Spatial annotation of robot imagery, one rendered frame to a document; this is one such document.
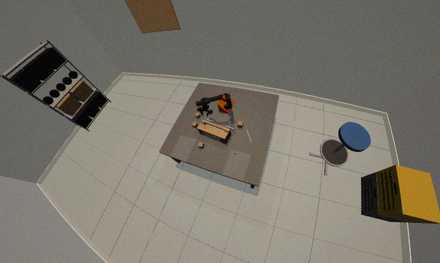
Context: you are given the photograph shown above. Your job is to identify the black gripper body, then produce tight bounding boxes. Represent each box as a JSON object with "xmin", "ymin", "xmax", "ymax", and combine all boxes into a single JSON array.
[{"xmin": 197, "ymin": 106, "xmax": 213, "ymax": 114}]

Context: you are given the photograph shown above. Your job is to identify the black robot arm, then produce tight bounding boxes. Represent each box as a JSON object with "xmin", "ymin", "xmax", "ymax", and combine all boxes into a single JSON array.
[{"xmin": 196, "ymin": 94, "xmax": 232, "ymax": 110}]

